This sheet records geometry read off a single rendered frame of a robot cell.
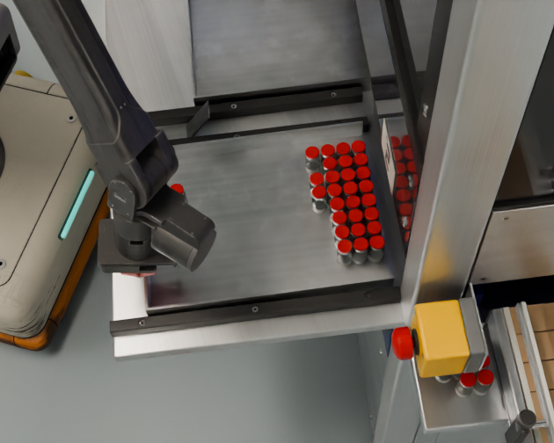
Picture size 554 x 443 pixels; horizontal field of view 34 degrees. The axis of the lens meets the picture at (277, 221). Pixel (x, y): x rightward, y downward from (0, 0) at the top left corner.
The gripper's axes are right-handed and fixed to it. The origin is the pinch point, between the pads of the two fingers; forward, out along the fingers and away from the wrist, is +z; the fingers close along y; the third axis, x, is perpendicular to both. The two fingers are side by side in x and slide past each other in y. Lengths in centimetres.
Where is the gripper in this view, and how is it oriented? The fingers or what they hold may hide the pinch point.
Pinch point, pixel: (140, 270)
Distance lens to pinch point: 125.3
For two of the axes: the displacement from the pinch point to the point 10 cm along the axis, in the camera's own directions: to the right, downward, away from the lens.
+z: -1.1, 4.7, 8.8
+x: -0.5, -8.8, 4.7
